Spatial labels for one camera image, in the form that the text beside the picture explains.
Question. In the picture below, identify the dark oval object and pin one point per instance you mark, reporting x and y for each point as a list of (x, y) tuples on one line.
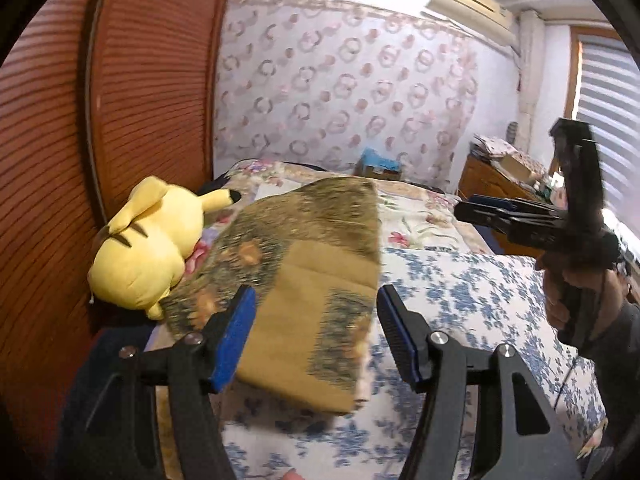
[(513, 132)]

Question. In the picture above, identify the cream lace curtain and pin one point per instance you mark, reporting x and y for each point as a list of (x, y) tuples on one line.
[(530, 85)]

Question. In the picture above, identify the floral cloth stack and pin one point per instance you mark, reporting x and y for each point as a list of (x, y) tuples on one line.
[(492, 146)]

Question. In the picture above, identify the person's right forearm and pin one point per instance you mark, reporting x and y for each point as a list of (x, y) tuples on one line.
[(620, 365)]

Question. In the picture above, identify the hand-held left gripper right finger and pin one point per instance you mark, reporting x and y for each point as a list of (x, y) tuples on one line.
[(400, 345)]

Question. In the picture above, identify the blue folded cloth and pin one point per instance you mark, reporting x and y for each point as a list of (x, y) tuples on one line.
[(377, 159)]

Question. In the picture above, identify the yellow plush toy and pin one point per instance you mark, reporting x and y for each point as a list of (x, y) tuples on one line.
[(145, 255)]

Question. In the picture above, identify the golden patterned shirt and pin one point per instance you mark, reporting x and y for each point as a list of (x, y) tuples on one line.
[(310, 280)]

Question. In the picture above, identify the cream air conditioner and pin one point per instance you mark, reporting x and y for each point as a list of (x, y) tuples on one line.
[(470, 5)]

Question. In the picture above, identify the small wooden box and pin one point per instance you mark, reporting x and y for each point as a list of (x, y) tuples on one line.
[(378, 174)]

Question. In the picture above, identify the wooden sideboard cabinet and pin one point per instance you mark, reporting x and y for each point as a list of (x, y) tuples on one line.
[(482, 182)]

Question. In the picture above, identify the wooden louvered wardrobe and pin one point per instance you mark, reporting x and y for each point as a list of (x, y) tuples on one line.
[(100, 110)]

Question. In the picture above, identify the floral bed blanket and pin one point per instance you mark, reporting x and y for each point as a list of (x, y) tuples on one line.
[(450, 300)]

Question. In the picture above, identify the striped window blind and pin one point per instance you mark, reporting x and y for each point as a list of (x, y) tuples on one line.
[(612, 110)]

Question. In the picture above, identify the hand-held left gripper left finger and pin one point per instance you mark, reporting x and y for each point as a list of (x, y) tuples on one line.
[(232, 340)]

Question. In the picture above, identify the cardboard box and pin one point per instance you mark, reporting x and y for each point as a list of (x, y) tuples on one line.
[(520, 167)]

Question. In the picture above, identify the person's right hand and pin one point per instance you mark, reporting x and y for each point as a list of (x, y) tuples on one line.
[(555, 305)]

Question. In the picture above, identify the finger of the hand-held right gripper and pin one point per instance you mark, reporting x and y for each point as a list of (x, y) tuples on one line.
[(500, 203), (510, 222)]

